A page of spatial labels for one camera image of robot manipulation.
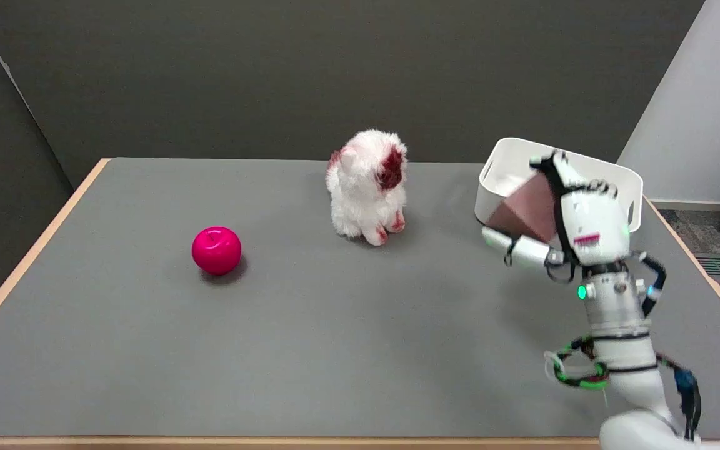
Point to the magenta toy apple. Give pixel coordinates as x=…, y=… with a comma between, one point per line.
x=216, y=250

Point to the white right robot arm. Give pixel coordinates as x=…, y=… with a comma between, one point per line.
x=622, y=337

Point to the white and red plush toy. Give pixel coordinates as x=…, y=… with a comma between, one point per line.
x=369, y=186

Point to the brown wooden cube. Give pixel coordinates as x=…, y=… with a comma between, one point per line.
x=527, y=212

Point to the white plastic box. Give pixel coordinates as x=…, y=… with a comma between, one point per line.
x=510, y=167

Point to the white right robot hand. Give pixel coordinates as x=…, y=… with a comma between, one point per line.
x=594, y=225

